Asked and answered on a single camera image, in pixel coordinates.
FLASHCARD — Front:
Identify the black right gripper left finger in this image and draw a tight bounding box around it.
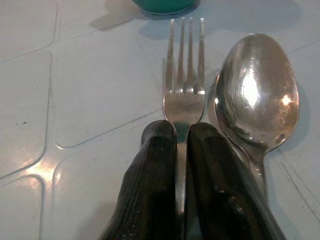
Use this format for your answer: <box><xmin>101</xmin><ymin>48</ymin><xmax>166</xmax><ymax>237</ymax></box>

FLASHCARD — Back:
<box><xmin>98</xmin><ymin>119</ymin><xmax>181</xmax><ymax>240</ymax></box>

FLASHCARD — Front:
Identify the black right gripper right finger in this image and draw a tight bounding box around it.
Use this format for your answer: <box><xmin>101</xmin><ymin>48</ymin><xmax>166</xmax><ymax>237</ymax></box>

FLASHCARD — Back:
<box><xmin>185</xmin><ymin>122</ymin><xmax>288</xmax><ymax>240</ymax></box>

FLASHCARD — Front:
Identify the silver metal fork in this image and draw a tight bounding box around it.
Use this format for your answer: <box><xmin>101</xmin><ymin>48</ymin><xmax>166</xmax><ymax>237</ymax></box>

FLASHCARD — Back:
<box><xmin>162</xmin><ymin>17</ymin><xmax>206</xmax><ymax>240</ymax></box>

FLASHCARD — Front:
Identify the silver metal spoon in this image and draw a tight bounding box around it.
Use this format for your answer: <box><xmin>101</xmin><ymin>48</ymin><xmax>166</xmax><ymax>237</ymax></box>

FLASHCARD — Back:
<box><xmin>207</xmin><ymin>32</ymin><xmax>300</xmax><ymax>226</ymax></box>

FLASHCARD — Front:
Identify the green round bowl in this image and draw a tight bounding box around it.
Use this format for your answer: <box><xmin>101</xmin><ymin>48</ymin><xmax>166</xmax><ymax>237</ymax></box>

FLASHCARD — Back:
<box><xmin>130</xmin><ymin>0</ymin><xmax>201</xmax><ymax>15</ymax></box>

